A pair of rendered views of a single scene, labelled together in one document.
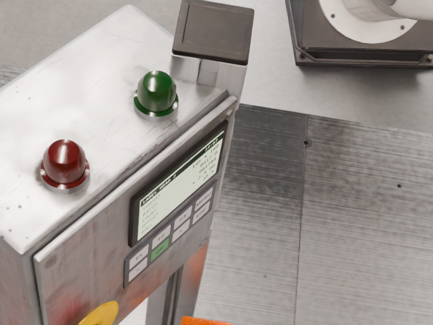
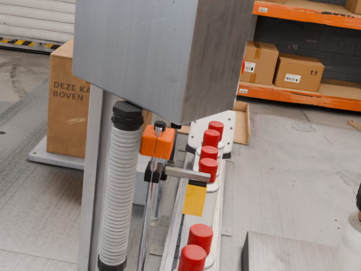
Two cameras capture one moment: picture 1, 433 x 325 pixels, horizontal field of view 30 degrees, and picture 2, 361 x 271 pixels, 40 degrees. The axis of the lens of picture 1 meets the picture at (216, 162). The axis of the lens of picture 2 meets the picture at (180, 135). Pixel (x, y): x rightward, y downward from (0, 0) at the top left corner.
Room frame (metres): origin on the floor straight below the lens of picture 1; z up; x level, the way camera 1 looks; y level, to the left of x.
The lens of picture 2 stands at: (0.19, 0.61, 1.47)
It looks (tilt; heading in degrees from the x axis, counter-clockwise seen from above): 24 degrees down; 275
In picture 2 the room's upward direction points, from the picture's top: 9 degrees clockwise
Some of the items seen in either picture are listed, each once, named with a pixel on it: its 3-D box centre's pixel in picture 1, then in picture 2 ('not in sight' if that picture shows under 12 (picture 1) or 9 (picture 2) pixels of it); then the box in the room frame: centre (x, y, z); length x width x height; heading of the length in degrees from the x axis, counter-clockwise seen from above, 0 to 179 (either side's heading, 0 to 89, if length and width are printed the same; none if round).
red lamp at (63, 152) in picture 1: (64, 161); not in sight; (0.24, 0.08, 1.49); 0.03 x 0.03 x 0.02
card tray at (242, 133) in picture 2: not in sight; (211, 116); (0.24, -1.03, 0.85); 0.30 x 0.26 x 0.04; 93
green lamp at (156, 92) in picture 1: (156, 91); not in sight; (0.29, 0.04, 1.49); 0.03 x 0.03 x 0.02
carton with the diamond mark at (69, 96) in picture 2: not in sight; (107, 94); (0.53, -0.69, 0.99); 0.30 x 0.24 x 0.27; 93
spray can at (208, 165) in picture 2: not in sight; (200, 211); (0.20, -0.18, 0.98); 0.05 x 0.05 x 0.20
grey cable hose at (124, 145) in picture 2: not in sight; (119, 193); (0.29, 0.13, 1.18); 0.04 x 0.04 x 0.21
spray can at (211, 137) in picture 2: not in sight; (203, 176); (0.21, -0.32, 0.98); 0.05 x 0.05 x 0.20
